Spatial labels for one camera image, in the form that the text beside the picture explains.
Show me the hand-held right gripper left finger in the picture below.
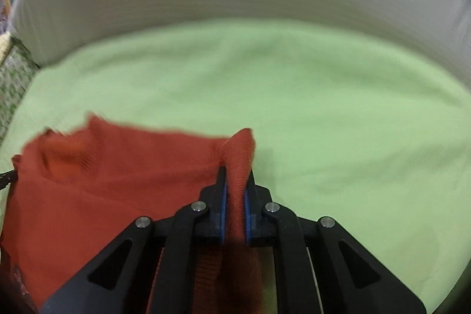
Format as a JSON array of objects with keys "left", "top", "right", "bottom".
[{"left": 40, "top": 166, "right": 227, "bottom": 314}]

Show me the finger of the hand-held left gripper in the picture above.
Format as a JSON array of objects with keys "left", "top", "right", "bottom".
[{"left": 0, "top": 170, "right": 18, "bottom": 191}]

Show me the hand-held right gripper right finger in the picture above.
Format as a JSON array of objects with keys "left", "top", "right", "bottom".
[{"left": 243, "top": 168, "right": 427, "bottom": 314}]

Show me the rust red knit sweater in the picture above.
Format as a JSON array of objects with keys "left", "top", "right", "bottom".
[{"left": 0, "top": 111, "right": 263, "bottom": 314}]

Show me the green checkered pillow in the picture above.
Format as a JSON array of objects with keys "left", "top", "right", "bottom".
[{"left": 0, "top": 38, "right": 40, "bottom": 142}]

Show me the light green bed sheet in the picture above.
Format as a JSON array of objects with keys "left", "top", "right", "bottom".
[{"left": 0, "top": 17, "right": 471, "bottom": 314}]

